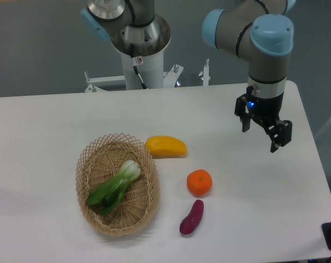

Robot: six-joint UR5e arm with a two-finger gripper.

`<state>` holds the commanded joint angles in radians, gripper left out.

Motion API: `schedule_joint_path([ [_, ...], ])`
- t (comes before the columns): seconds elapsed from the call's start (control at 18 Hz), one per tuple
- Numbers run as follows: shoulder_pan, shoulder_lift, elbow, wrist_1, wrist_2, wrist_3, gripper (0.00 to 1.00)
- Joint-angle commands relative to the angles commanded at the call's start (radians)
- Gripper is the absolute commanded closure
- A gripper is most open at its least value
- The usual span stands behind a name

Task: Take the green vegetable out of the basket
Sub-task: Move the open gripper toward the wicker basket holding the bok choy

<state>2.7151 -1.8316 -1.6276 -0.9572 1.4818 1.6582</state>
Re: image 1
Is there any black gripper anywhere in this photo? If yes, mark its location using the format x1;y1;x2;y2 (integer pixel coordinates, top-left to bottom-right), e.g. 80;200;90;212
235;85;293;153

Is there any green bok choy vegetable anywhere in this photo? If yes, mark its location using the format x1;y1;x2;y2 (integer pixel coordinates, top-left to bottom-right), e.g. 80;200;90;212
87;160;141;216

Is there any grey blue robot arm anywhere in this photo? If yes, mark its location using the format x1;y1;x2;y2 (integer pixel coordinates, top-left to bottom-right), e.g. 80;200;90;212
81;1;294;152

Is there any woven wicker basket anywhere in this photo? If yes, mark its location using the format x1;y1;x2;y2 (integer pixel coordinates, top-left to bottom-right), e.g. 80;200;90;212
76;133;160;236

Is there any orange tangerine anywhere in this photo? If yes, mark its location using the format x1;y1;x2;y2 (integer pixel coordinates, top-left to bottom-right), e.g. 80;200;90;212
186;169;213;197

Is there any yellow mango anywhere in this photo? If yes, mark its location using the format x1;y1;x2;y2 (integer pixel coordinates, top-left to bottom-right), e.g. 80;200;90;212
145;135;187;158

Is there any purple sweet potato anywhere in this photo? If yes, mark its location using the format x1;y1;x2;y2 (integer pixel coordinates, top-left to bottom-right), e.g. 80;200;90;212
179;199;204;235

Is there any white metal frame bracket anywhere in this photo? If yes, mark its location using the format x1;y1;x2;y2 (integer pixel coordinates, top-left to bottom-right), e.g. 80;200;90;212
84;58;211;93

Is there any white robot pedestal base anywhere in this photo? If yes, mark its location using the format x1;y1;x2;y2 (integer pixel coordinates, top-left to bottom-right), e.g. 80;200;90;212
111;15;171;90

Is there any black cable on pedestal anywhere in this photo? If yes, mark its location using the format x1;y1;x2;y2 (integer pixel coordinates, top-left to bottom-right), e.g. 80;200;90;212
129;43;149;90

